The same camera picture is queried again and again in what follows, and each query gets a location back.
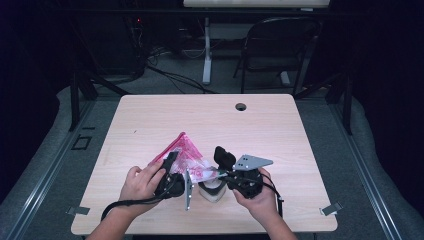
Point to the person's right hand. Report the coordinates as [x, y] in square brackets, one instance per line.
[263, 205]

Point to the black folding chair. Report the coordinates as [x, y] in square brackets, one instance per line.
[276, 43]

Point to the white desk leg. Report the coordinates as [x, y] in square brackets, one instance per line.
[207, 60]

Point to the clear plastic jar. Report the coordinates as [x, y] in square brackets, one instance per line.
[211, 196]

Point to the metal table clip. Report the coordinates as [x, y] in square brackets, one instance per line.
[77, 210]
[331, 209]

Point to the black frame post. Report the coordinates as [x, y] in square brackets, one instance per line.
[74, 103]
[348, 106]

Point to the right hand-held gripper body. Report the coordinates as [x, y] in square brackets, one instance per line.
[248, 183]

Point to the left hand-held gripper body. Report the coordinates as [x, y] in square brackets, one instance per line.
[171, 186]

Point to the short white desk foot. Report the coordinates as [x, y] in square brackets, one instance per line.
[285, 78]

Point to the person's left hand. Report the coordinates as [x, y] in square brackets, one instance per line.
[140, 190]

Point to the pink and white plastic bag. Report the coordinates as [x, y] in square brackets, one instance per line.
[188, 156]

